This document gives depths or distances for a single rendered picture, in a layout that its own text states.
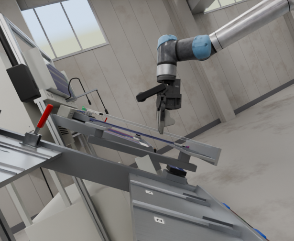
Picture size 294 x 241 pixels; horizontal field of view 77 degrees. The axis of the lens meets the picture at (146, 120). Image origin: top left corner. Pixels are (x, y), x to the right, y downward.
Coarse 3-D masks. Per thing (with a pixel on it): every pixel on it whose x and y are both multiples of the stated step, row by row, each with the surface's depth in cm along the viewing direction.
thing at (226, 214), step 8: (200, 192) 48; (208, 192) 46; (208, 200) 43; (216, 200) 41; (216, 208) 40; (224, 208) 37; (224, 216) 36; (232, 216) 34; (240, 224) 32; (248, 232) 30; (256, 232) 29; (248, 240) 29; (256, 240) 28; (264, 240) 27
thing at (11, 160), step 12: (0, 144) 37; (12, 144) 40; (0, 156) 32; (12, 156) 33; (24, 156) 35; (36, 156) 38; (48, 156) 40; (0, 168) 27; (12, 168) 29; (24, 168) 30; (36, 168) 34; (0, 180) 24; (12, 180) 26
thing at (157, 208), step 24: (144, 192) 37; (168, 192) 43; (192, 192) 50; (144, 216) 27; (168, 216) 30; (192, 216) 32; (216, 216) 37; (144, 240) 21; (168, 240) 23; (192, 240) 25; (216, 240) 27; (240, 240) 30
